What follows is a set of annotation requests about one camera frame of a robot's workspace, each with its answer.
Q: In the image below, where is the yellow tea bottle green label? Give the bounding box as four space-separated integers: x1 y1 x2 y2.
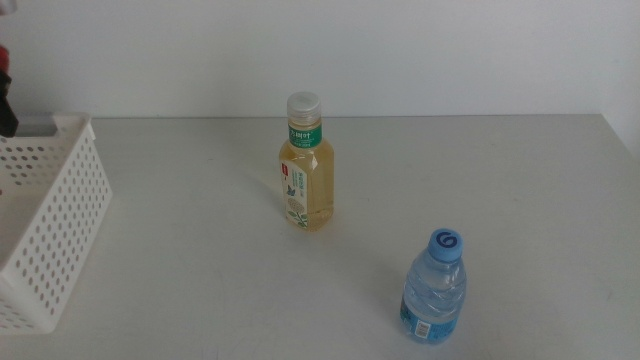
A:
278 91 335 233

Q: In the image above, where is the white perforated plastic basket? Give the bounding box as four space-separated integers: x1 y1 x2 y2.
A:
0 112 114 335

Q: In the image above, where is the small water bottle blue cap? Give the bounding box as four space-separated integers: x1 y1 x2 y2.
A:
399 228 468 345

